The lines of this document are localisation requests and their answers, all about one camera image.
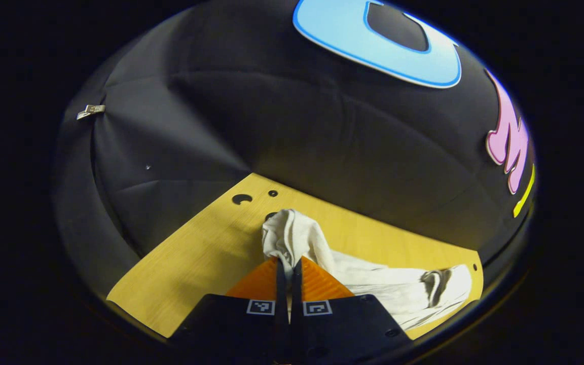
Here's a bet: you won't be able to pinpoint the silver metal clip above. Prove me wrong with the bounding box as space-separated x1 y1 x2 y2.
76 104 106 121

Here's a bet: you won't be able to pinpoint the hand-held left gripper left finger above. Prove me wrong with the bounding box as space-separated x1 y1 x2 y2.
169 256 289 362

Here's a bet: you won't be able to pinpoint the black backdrop cloth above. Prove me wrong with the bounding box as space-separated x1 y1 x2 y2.
53 0 536 300

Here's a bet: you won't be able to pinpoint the white jeans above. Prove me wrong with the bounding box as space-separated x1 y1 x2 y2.
262 209 473 331

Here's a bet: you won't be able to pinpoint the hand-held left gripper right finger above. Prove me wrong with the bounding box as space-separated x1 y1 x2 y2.
290 256 414 362

